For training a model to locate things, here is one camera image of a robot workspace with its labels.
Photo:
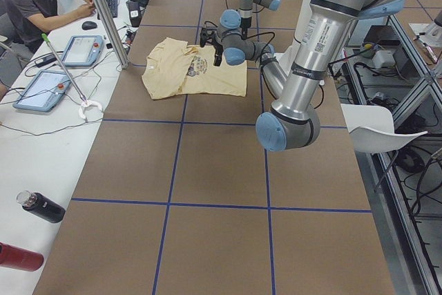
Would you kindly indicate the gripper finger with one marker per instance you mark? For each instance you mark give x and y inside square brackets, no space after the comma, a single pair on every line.
[244,33]
[217,60]

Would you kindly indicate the person in grey shirt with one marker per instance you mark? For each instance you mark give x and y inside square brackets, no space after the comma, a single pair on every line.
[32,18]

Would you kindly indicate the red water bottle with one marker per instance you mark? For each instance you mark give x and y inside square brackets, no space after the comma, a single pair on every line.
[19,258]

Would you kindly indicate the upper blue teach pendant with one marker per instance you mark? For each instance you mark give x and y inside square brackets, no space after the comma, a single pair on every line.
[82,50]

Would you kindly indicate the black computer mouse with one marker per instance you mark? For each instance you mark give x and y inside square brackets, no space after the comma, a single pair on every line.
[89,25]

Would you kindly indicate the cream long sleeve shirt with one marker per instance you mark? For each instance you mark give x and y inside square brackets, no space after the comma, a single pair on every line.
[175,67]

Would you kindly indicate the black water bottle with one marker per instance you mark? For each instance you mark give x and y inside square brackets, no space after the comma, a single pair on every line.
[41,206]

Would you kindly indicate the black keyboard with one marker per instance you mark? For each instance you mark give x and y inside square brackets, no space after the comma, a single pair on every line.
[110,1]

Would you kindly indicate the aluminium frame post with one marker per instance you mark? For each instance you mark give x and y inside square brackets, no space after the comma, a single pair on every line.
[111,31]

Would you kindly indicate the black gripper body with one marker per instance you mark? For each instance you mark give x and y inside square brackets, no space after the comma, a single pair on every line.
[246,23]
[217,56]

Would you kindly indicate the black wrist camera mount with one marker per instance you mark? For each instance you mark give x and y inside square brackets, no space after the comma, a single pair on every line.
[208,34]

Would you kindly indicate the metal rod green handle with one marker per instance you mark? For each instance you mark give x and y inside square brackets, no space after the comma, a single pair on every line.
[63,67]

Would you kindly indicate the lower blue teach pendant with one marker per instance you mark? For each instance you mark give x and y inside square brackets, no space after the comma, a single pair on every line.
[44,91]

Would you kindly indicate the white plastic chair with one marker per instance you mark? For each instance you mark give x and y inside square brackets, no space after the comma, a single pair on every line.
[371,129]

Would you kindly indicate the blue teach pendant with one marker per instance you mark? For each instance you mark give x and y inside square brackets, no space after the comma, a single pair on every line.
[44,91]
[82,50]

